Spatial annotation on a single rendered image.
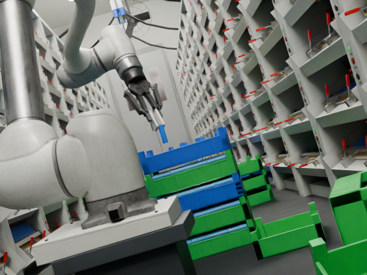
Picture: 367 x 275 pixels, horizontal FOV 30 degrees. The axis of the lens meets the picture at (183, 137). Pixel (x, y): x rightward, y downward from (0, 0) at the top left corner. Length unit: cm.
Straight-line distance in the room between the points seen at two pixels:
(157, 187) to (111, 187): 66
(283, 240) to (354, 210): 77
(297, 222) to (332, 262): 124
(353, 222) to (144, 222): 54
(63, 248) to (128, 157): 27
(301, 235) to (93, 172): 64
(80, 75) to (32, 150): 77
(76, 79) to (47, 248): 96
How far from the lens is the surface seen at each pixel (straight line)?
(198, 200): 229
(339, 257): 102
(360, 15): 185
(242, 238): 230
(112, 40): 246
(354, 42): 183
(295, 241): 196
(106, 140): 165
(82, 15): 222
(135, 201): 167
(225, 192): 228
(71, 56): 238
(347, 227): 122
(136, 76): 239
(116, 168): 165
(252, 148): 458
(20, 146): 174
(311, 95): 251
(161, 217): 157
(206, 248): 231
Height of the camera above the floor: 34
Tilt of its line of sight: 1 degrees up
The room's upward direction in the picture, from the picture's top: 17 degrees counter-clockwise
